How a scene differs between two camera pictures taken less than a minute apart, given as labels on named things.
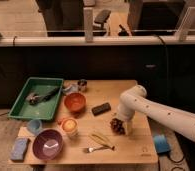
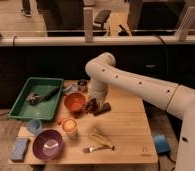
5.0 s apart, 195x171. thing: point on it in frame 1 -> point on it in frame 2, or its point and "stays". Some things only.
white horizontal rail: [15, 41] stays
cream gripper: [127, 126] -> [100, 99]
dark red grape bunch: [117, 126] -> [91, 107]
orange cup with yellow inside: [70, 127] stays
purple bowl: [48, 144] stays
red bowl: [75, 101] stays
